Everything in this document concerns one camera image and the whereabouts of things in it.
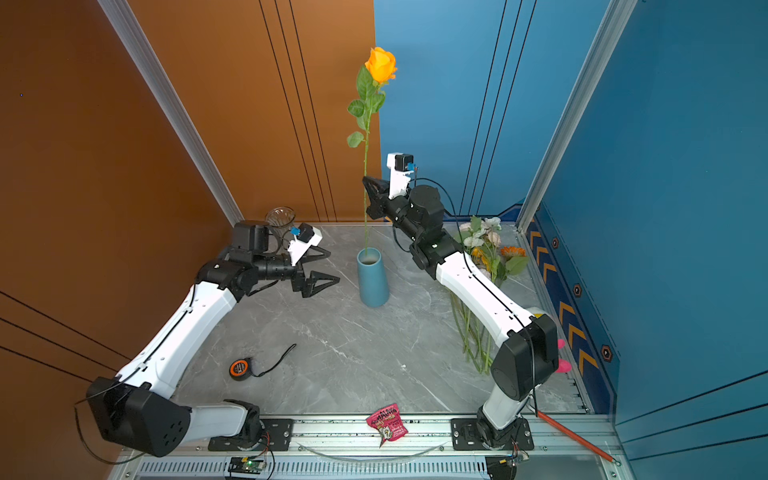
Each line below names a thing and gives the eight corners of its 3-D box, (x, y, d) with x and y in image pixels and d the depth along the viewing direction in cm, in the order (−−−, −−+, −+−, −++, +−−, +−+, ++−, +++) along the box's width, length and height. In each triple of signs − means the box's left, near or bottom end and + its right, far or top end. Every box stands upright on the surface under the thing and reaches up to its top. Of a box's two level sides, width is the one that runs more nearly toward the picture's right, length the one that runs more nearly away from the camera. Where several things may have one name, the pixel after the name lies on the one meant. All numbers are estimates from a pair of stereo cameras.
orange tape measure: (234, 383, 83) (229, 380, 80) (234, 366, 86) (229, 362, 84) (251, 377, 84) (247, 374, 81) (250, 360, 87) (246, 356, 85)
